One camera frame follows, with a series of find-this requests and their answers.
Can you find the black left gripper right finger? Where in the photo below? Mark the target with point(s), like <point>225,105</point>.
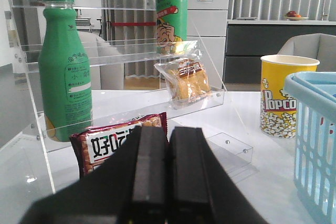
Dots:
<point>200,189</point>

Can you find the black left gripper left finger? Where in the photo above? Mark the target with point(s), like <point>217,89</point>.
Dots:
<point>128,187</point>

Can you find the bread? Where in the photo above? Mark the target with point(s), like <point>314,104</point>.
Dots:
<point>184,73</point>

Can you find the light blue plastic basket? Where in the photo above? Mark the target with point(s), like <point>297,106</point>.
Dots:
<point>314,172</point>

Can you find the maroon almond cracker packet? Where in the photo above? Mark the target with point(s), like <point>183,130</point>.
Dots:
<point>95,144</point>

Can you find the green bottle on lower shelf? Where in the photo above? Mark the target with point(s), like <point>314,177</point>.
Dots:
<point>64,70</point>

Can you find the clear acrylic tiered shelf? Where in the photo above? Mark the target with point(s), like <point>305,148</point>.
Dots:
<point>33,165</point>

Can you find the grey armchair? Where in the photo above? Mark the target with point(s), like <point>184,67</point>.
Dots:
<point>316,46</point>

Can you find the green cartoon bottle upper shelf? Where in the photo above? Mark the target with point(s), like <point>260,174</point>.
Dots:
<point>171,25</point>

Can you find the white refrigerator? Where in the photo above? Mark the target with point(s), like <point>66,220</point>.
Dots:
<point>207,23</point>

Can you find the plate of fruit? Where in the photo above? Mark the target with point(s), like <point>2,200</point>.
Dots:
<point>294,16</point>

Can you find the silver faucet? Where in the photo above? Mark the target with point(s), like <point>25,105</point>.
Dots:
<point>325,10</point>

